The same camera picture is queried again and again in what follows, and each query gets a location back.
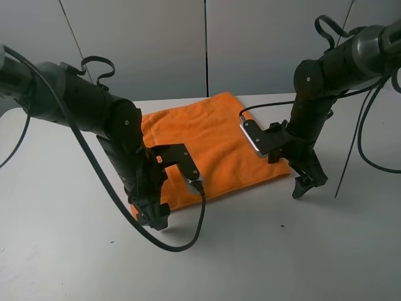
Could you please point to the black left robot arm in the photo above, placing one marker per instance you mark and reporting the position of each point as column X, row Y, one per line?
column 59, row 94

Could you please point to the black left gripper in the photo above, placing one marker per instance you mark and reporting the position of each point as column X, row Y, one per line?
column 144, row 191

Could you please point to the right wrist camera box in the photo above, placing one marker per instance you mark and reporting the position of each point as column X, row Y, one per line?
column 258, row 139

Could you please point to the orange towel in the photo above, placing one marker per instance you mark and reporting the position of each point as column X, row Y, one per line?
column 211, row 133

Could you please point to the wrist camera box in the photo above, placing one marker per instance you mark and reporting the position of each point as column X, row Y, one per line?
column 258, row 139
column 177, row 154

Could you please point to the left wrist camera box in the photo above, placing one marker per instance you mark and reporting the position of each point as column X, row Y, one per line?
column 177, row 154

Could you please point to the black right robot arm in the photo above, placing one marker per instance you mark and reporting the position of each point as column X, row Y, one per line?
column 370, row 52

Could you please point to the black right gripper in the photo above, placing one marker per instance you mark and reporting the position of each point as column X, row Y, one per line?
column 301, row 158

